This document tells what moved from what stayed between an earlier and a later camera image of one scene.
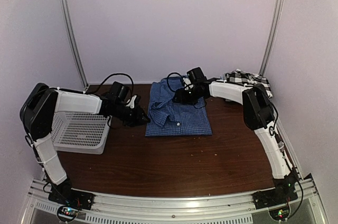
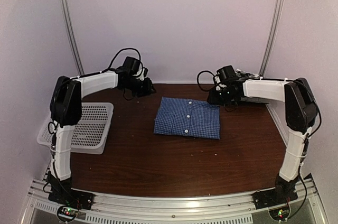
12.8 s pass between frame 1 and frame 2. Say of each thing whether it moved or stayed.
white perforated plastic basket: stayed
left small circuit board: stayed
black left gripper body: moved
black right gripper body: moved
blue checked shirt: moved
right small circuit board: stayed
